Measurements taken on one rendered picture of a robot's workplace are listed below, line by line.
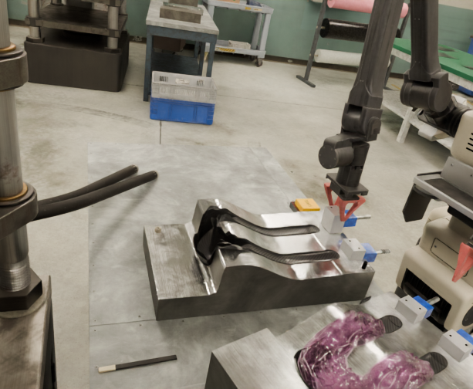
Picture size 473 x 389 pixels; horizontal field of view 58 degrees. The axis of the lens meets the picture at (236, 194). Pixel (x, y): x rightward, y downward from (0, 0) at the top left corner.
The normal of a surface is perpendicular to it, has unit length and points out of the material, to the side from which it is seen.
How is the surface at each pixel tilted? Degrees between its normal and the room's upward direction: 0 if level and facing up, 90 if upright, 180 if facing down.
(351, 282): 90
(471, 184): 90
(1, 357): 0
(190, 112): 91
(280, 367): 0
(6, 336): 0
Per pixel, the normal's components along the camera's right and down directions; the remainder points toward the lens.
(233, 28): 0.15, 0.51
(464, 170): -0.87, 0.10
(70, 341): 0.16, -0.87
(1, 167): 0.42, 0.50
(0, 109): 0.66, 0.46
